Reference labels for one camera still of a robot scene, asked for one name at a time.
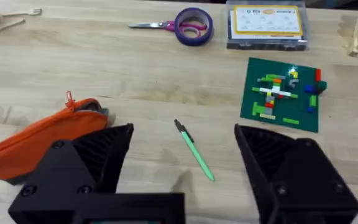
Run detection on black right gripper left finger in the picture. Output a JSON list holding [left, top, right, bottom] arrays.
[[7, 123, 135, 224]]

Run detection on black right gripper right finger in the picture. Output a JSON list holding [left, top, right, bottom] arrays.
[[234, 123, 358, 224]]

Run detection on orange zip bag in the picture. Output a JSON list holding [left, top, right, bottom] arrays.
[[0, 90, 109, 186]]

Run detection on green board with toy blocks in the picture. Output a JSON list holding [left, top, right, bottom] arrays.
[[239, 57, 328, 134]]

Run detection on green pen with black cap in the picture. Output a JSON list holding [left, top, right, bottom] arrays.
[[173, 119, 215, 182]]

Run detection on clear plastic box with label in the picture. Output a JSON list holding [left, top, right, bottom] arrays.
[[226, 0, 310, 52]]

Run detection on wooden knife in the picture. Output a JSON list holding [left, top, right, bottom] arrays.
[[0, 18, 26, 38]]

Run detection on wooden fork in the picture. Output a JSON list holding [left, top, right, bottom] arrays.
[[1, 8, 42, 17]]

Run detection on purple tape roll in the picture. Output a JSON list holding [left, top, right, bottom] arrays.
[[173, 7, 214, 47]]

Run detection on pink handled scissors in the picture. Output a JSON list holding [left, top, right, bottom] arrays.
[[127, 20, 208, 32]]

